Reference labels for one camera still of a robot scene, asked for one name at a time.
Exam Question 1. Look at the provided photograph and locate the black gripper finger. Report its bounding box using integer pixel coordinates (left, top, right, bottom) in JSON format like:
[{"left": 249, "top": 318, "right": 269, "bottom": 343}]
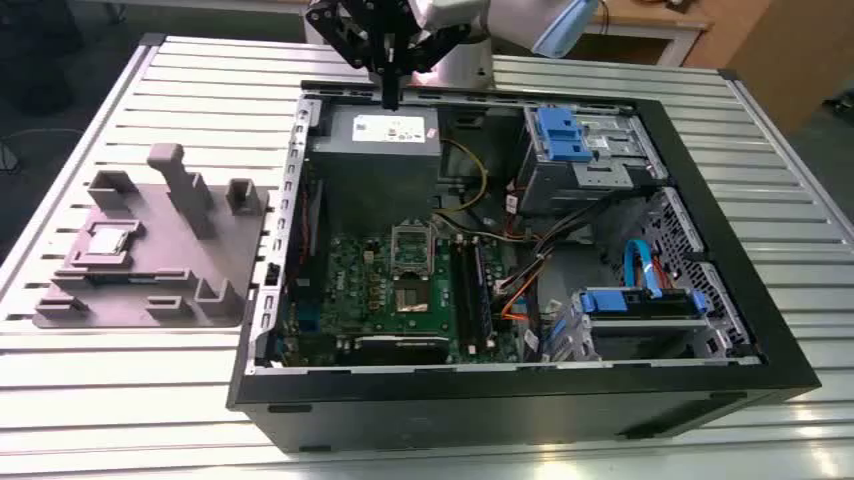
[
  {"left": 391, "top": 0, "right": 463, "bottom": 111},
  {"left": 307, "top": 0, "right": 395, "bottom": 111}
]

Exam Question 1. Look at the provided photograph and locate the silver CPU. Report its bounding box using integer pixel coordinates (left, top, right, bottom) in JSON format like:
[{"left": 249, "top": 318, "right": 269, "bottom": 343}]
[{"left": 84, "top": 225, "right": 132, "bottom": 255}]

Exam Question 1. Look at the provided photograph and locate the blue plastic drive latch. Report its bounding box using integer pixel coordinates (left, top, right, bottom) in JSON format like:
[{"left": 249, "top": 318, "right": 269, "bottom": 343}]
[{"left": 536, "top": 106, "right": 596, "bottom": 164}]

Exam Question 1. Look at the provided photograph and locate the grey power supply unit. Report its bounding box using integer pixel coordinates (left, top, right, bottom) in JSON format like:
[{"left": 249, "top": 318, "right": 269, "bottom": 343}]
[{"left": 304, "top": 103, "right": 445, "bottom": 227}]

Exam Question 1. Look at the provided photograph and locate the grey metal drive cage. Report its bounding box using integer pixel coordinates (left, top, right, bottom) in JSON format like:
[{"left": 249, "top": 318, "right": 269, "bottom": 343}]
[{"left": 516, "top": 104, "right": 670, "bottom": 217}]

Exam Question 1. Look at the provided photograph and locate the metal socket cover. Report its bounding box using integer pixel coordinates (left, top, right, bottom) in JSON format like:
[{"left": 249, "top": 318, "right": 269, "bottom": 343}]
[{"left": 389, "top": 222, "right": 440, "bottom": 280}]

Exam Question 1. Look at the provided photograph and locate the green motherboard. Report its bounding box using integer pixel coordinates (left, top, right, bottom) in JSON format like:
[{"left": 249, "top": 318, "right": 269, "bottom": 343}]
[{"left": 273, "top": 219, "right": 529, "bottom": 369}]

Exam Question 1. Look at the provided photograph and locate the black RAM slot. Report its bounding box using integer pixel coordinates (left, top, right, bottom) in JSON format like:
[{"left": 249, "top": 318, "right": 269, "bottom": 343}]
[{"left": 447, "top": 237, "right": 473, "bottom": 351}]

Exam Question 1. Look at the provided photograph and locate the grey parts rack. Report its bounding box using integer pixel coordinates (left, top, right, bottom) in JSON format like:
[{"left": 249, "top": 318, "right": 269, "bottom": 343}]
[{"left": 30, "top": 142, "right": 276, "bottom": 331}]

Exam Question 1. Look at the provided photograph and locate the black RAM stick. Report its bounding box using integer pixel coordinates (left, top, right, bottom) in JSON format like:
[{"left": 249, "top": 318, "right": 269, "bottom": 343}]
[{"left": 467, "top": 238, "right": 500, "bottom": 349}]

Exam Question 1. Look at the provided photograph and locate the wooden cabinet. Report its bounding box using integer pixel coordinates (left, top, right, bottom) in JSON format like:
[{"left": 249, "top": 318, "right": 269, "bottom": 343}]
[{"left": 686, "top": 0, "right": 854, "bottom": 136}]

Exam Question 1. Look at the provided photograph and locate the hard disk in blue carrier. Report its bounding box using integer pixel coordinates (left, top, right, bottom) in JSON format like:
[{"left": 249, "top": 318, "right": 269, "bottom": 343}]
[{"left": 576, "top": 287, "right": 710, "bottom": 321}]

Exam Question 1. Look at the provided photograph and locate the green RAM stick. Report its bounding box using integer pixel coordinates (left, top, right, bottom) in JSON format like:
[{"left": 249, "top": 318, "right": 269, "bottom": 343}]
[{"left": 82, "top": 272, "right": 163, "bottom": 289}]

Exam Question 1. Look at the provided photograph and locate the black graphics card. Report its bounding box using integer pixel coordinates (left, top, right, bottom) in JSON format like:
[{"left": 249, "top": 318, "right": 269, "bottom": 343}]
[{"left": 332, "top": 333, "right": 452, "bottom": 366}]

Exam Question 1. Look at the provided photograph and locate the grey metal disk bay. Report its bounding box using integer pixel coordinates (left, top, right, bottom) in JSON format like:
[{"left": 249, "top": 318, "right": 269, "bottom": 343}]
[{"left": 570, "top": 284, "right": 759, "bottom": 362}]

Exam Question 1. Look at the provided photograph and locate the black PC case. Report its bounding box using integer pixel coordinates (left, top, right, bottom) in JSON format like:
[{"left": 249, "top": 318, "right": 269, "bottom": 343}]
[{"left": 224, "top": 79, "right": 823, "bottom": 455}]

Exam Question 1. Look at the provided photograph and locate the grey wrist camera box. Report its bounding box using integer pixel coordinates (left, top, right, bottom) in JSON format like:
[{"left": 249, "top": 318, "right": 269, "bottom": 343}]
[{"left": 407, "top": 0, "right": 495, "bottom": 32}]

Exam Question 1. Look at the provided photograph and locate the yellow wire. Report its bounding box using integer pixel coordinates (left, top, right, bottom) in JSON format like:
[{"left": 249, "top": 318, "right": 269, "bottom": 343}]
[{"left": 432, "top": 137, "right": 489, "bottom": 216}]

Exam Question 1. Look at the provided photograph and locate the black cable bundle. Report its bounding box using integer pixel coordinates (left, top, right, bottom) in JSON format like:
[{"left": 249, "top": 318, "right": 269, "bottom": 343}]
[{"left": 492, "top": 182, "right": 668, "bottom": 296}]

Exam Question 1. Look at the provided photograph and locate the blue data wire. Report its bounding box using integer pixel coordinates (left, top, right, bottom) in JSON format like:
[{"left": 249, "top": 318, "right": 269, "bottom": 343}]
[{"left": 622, "top": 238, "right": 670, "bottom": 301}]

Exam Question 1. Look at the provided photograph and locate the orange wire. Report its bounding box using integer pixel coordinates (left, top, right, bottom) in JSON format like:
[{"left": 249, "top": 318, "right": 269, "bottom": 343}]
[{"left": 497, "top": 272, "right": 547, "bottom": 322}]

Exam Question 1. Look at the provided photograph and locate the red data wire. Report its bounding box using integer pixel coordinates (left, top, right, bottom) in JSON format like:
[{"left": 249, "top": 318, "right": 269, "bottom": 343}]
[{"left": 650, "top": 254, "right": 675, "bottom": 296}]

